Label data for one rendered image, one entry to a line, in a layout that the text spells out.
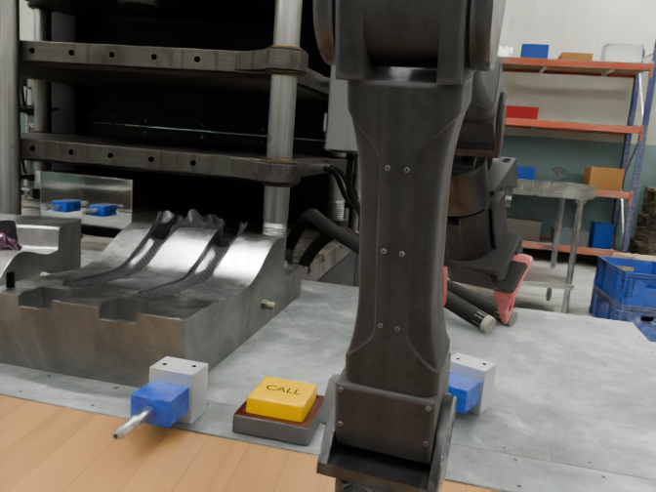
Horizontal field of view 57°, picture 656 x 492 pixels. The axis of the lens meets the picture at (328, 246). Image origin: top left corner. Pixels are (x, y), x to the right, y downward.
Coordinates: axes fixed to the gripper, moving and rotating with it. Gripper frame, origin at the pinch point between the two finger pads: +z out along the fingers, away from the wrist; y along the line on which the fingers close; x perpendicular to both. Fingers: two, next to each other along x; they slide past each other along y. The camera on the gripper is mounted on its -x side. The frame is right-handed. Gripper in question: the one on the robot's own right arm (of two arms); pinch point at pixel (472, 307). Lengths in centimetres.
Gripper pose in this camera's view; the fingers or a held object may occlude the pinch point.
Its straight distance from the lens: 73.2
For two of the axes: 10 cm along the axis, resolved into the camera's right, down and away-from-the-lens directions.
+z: 2.2, 8.0, 5.6
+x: -5.3, 5.8, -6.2
